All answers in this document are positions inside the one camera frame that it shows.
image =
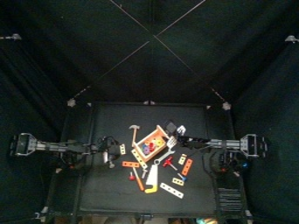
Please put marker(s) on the grey frame middle bracket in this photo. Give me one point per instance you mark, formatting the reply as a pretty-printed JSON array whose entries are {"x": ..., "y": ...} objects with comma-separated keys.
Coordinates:
[{"x": 148, "y": 102}]

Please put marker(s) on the metal frame clamp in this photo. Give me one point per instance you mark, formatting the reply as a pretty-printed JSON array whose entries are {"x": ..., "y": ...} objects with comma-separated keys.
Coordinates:
[
  {"x": 15, "y": 37},
  {"x": 291, "y": 38}
]

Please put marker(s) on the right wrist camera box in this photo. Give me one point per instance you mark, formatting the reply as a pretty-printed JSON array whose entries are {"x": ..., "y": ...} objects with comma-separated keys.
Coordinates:
[{"x": 171, "y": 126}]

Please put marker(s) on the long yellow perforated strip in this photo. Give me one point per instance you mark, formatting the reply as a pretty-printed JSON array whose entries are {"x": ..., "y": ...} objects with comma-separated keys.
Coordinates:
[{"x": 139, "y": 159}]

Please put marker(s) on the grey toy wrench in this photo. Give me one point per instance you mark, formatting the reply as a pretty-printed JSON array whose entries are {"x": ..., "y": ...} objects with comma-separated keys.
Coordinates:
[{"x": 163, "y": 156}]

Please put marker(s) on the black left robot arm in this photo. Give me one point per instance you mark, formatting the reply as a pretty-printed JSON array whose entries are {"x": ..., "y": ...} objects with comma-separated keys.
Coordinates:
[{"x": 51, "y": 145}]

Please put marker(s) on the yellow toy gear nut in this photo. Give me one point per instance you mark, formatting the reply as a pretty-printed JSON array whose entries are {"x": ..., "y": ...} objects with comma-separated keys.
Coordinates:
[{"x": 159, "y": 143}]

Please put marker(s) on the wooden toy toolbox tray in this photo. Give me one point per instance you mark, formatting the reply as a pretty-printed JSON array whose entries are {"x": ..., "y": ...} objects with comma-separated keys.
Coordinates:
[{"x": 153, "y": 134}]

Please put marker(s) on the purple toy gear nut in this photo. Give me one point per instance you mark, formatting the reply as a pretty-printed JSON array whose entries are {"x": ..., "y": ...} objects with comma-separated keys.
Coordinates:
[{"x": 145, "y": 150}]

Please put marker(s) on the grey toy bolt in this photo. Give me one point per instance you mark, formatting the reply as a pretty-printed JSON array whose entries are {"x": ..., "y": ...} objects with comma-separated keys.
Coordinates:
[{"x": 112, "y": 164}]

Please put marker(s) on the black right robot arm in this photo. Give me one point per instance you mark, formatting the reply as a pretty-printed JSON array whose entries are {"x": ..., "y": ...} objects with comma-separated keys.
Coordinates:
[{"x": 229, "y": 143}]

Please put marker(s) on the black table edge clamp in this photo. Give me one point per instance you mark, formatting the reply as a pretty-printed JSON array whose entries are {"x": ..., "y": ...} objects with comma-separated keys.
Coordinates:
[{"x": 144, "y": 216}]

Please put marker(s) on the red toy gear nut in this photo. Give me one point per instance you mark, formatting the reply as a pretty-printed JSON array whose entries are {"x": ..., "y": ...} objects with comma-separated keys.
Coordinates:
[{"x": 149, "y": 145}]

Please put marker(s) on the grey frame foot bracket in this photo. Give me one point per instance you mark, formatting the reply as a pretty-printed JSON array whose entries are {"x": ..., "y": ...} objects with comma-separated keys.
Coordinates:
[
  {"x": 41, "y": 214},
  {"x": 248, "y": 215}
]

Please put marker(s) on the short yellow perforated strip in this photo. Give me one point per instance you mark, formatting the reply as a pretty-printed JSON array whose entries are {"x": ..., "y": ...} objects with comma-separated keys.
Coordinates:
[
  {"x": 123, "y": 149},
  {"x": 181, "y": 159},
  {"x": 177, "y": 181}
]

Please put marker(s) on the red toy screwdriver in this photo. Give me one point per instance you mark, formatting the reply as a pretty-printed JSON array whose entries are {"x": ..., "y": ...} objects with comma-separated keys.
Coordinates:
[{"x": 168, "y": 162}]

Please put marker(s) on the white text label sticker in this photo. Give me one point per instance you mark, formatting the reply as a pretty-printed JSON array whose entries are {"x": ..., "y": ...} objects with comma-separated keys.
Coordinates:
[{"x": 229, "y": 198}]

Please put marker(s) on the grey frame corner bracket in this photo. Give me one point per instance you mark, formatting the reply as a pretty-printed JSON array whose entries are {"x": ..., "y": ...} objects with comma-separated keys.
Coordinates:
[
  {"x": 71, "y": 102},
  {"x": 225, "y": 106}
]

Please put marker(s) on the small grey toy screw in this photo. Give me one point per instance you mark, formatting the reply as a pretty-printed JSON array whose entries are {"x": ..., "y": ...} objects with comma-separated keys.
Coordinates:
[{"x": 144, "y": 173}]

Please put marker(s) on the red toy bolt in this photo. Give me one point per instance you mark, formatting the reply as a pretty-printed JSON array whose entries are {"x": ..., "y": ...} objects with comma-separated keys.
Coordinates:
[{"x": 132, "y": 176}]

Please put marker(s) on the blue toy bolt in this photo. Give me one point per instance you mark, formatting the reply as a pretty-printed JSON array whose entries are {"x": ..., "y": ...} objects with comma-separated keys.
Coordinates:
[{"x": 183, "y": 178}]

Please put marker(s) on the orange toy screwdriver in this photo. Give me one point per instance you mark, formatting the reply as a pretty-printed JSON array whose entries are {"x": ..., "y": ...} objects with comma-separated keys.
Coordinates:
[{"x": 139, "y": 182}]

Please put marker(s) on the long orange perforated plate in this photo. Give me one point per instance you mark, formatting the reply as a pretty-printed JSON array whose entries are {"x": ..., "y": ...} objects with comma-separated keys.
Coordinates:
[{"x": 187, "y": 167}]

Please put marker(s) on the long pale perforated strip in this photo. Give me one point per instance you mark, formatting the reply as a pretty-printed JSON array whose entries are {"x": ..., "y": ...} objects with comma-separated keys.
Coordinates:
[{"x": 171, "y": 190}]

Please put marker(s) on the short orange perforated plate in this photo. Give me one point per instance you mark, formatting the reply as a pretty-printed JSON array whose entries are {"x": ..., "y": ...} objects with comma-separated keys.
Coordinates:
[{"x": 129, "y": 164}]

